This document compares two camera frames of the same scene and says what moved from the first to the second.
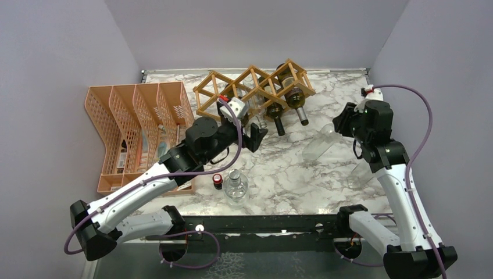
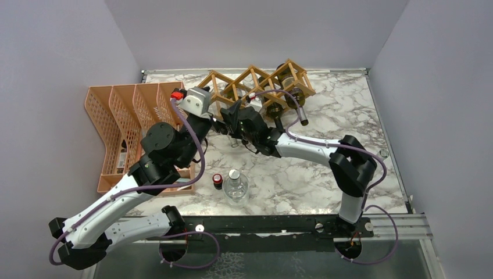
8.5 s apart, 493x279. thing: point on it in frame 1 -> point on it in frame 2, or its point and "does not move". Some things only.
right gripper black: [342, 121] -> [237, 135]
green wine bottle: [294, 97] does not move
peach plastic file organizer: [138, 124] does not move
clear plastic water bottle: [235, 190] does not move
